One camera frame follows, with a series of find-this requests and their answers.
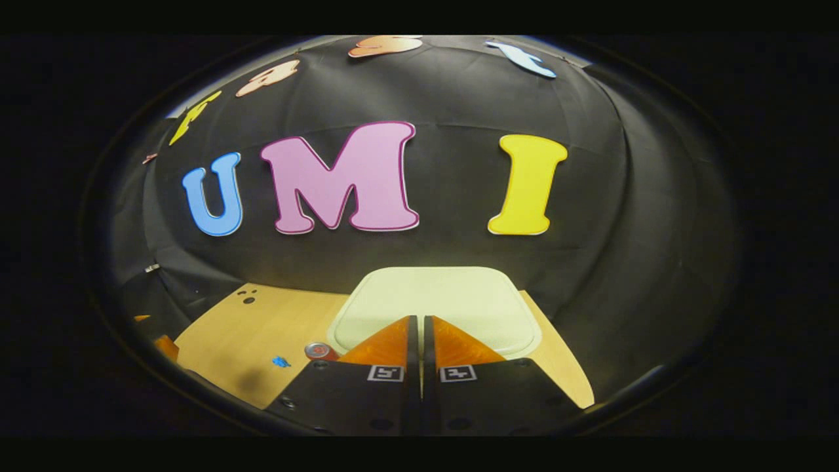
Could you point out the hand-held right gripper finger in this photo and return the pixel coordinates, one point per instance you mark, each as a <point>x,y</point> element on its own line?
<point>428,367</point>
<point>413,367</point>

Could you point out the pale green lidded garbage bin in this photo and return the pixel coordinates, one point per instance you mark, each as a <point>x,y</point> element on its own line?
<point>439,301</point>

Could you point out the red pop can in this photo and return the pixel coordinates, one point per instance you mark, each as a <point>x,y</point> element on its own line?
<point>320,351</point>

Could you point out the black backdrop cloth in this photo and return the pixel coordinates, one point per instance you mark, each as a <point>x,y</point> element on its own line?
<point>459,98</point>

